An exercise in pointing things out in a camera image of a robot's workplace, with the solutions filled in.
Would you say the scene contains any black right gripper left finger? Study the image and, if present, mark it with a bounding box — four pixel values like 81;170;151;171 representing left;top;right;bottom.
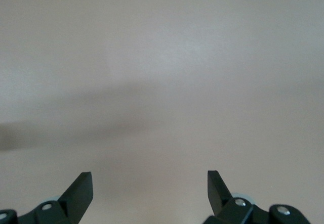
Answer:
19;172;94;224

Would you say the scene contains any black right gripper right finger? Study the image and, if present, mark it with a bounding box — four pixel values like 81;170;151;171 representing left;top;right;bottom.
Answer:
204;170;270;224

